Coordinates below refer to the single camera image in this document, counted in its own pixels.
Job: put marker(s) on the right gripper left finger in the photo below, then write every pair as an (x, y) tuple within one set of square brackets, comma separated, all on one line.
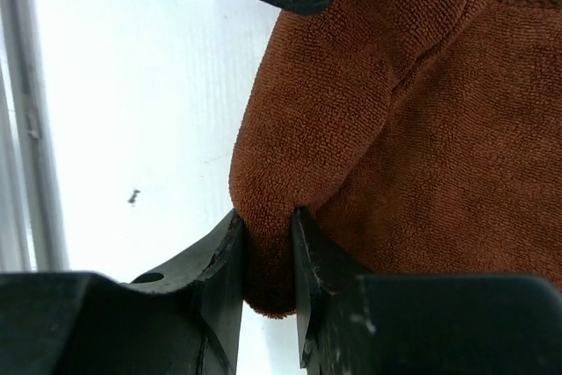
[(182, 317)]

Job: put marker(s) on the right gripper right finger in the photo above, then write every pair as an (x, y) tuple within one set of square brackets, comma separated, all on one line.
[(354, 321)]

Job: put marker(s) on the brown towel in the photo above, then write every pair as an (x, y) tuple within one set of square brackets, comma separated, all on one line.
[(423, 135)]

